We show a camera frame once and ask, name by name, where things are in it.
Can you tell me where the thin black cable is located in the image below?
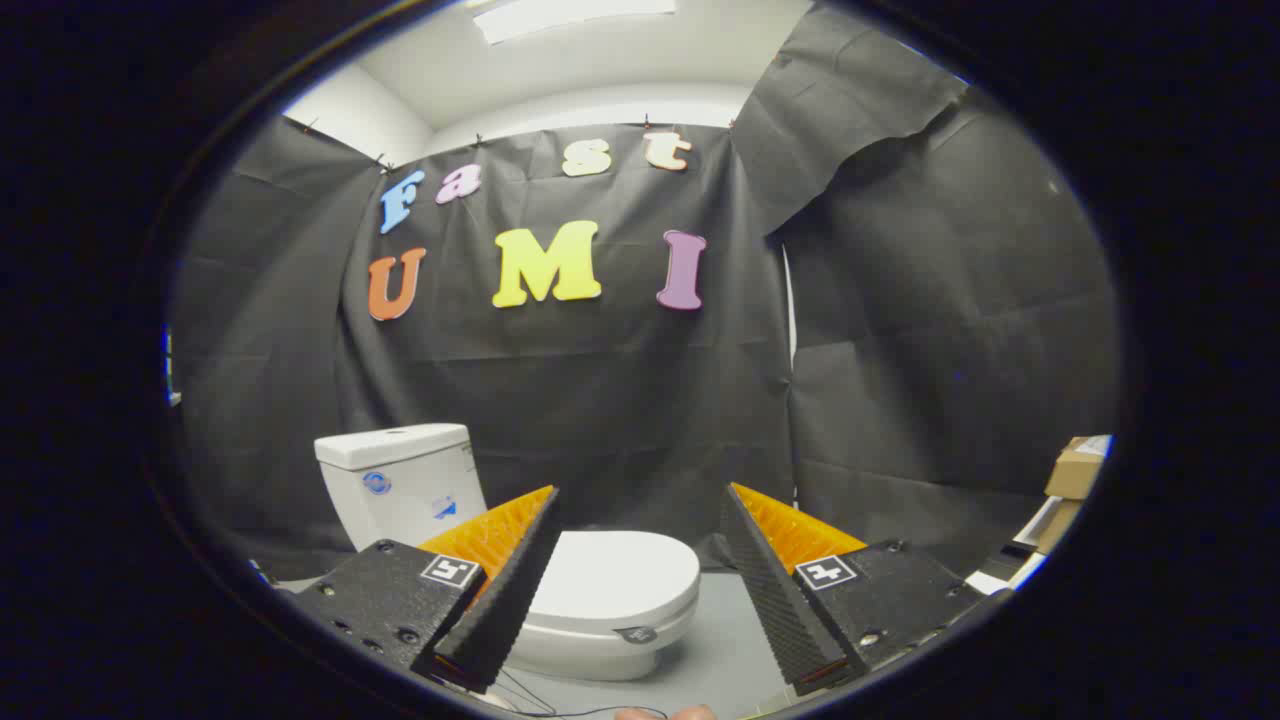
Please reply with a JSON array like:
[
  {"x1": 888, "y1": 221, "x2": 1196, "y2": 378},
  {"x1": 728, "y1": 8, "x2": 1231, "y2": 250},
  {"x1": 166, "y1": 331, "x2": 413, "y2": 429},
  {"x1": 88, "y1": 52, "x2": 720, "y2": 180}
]
[{"x1": 495, "y1": 670, "x2": 671, "y2": 720}]

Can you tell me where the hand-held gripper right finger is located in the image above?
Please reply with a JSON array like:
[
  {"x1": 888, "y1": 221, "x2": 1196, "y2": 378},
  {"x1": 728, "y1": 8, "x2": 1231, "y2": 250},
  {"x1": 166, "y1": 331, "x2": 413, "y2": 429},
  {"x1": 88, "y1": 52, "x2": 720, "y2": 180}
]
[{"x1": 720, "y1": 482, "x2": 1011, "y2": 698}]

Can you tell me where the black backdrop cloth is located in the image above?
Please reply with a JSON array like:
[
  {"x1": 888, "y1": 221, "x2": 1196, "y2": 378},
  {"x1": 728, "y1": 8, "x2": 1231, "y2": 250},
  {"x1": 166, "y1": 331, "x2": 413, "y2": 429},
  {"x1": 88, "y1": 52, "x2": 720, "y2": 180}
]
[{"x1": 170, "y1": 0, "x2": 1119, "y2": 581}]

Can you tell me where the ceiling light panel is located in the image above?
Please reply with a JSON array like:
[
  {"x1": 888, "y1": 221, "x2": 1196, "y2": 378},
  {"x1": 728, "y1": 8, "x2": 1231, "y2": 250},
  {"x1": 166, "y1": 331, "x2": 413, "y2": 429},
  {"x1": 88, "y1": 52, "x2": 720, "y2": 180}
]
[{"x1": 470, "y1": 0, "x2": 679, "y2": 46}]

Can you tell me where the white toilet bowl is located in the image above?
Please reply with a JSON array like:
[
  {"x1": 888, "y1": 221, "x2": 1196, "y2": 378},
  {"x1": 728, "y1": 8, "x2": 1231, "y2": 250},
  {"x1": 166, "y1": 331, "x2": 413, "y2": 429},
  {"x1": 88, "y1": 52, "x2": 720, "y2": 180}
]
[{"x1": 500, "y1": 592, "x2": 697, "y2": 683}]

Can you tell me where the brown cardboard box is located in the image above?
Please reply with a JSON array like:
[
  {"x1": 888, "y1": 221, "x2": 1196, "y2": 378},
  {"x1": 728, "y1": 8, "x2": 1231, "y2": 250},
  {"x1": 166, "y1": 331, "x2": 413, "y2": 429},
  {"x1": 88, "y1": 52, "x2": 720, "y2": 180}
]
[{"x1": 1045, "y1": 435, "x2": 1113, "y2": 501}]

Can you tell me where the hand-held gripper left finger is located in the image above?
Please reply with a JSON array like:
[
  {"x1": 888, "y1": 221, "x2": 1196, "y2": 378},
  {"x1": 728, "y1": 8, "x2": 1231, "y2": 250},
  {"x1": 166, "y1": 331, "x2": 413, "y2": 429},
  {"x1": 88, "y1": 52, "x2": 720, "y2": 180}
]
[{"x1": 290, "y1": 485, "x2": 563, "y2": 696}]

